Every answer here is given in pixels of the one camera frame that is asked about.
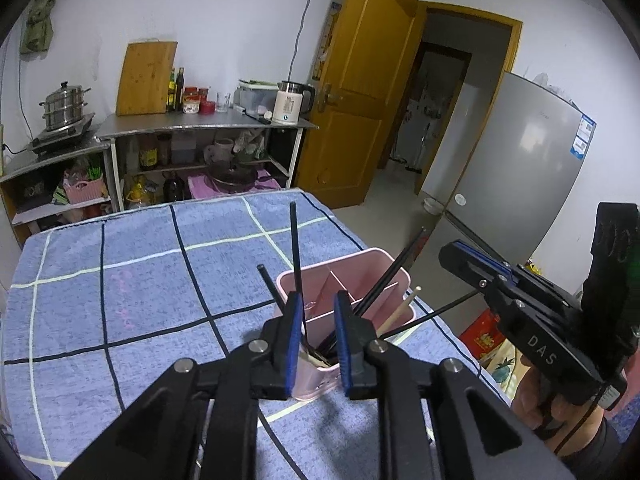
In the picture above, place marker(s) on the yellow wooden door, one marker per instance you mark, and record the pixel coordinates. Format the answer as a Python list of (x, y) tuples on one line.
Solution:
[(360, 85)]

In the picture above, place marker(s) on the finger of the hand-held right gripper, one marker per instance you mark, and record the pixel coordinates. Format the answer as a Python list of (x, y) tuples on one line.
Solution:
[(540, 345), (530, 282)]

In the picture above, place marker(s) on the brown jar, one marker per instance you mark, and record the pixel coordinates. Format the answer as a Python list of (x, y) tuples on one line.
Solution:
[(148, 152)]

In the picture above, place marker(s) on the clear drinking glass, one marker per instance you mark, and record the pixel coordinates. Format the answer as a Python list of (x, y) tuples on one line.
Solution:
[(225, 101)]

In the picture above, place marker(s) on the low steel table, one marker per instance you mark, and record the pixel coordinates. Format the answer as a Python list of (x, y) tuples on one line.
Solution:
[(30, 160)]

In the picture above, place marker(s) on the person's right forearm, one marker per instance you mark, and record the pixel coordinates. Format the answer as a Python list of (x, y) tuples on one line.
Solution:
[(595, 452)]

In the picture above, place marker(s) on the pink utensil holder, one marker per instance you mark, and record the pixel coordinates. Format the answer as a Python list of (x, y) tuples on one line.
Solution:
[(320, 382)]

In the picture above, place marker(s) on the red cardboard box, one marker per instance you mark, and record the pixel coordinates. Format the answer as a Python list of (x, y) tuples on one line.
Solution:
[(482, 335)]

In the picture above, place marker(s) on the yellow door frame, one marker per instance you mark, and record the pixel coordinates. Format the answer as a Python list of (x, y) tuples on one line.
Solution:
[(470, 12)]

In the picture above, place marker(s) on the pink plastic basket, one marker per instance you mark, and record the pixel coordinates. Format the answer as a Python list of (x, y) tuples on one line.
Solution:
[(85, 194)]

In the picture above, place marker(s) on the printed floor mat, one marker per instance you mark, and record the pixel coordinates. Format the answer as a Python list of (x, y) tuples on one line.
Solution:
[(505, 375)]

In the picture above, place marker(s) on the wall poster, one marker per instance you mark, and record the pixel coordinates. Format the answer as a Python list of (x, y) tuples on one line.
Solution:
[(327, 30)]

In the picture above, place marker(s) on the green hanging cloth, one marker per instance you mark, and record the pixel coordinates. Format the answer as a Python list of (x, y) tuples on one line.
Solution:
[(37, 25)]

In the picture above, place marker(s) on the red lidded jar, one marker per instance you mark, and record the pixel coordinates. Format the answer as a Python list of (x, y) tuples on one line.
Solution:
[(191, 102)]

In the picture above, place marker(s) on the steel steamer pot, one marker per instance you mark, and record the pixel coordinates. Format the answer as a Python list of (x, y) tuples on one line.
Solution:
[(62, 107)]

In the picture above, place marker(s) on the yellow oil jug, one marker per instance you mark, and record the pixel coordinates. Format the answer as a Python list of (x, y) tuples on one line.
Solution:
[(138, 195)]

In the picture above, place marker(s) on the black induction cooker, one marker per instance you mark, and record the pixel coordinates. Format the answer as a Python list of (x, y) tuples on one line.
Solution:
[(60, 137)]

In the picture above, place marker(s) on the dark glass bottle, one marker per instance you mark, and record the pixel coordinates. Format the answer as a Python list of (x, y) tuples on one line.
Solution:
[(174, 187)]

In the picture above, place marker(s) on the blue checked tablecloth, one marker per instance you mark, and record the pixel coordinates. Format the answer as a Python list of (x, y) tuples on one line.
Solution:
[(150, 285)]

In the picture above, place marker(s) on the grey refrigerator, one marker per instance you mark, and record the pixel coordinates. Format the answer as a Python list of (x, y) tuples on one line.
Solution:
[(510, 170)]

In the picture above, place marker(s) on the red tin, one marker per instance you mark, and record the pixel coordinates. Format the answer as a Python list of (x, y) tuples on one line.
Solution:
[(207, 107)]

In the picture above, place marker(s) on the beige wooden chopstick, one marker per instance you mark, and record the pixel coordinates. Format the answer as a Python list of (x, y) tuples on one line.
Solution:
[(400, 308), (320, 359)]

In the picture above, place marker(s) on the person's right hand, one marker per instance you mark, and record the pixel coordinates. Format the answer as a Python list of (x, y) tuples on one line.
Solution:
[(530, 395)]

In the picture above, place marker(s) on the steel shelf table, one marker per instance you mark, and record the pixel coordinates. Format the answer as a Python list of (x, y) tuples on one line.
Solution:
[(200, 122)]

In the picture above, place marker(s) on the grey lidded box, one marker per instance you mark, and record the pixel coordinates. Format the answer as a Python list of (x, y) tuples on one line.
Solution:
[(255, 97)]

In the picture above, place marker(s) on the black chopstick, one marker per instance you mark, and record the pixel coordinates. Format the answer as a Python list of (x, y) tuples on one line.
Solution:
[(296, 250), (395, 262), (272, 287), (435, 312)]

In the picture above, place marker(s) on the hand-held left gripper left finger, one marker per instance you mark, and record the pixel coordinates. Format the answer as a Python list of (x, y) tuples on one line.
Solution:
[(296, 345)]

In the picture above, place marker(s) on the wooden cutting board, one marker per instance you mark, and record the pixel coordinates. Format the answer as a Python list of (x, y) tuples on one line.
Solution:
[(145, 77)]

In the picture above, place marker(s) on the pink cloth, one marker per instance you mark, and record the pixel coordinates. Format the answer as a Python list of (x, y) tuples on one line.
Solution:
[(200, 187)]

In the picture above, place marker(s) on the dark frying pan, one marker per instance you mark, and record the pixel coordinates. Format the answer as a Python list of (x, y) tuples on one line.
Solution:
[(235, 176)]

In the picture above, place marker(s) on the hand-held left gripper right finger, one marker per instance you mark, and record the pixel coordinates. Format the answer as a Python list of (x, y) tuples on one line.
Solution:
[(344, 345)]

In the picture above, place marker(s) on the white bowl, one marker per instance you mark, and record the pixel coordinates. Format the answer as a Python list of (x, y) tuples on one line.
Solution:
[(432, 206)]

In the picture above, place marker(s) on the white electric kettle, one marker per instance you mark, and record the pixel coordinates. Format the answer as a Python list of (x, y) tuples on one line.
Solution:
[(290, 105)]

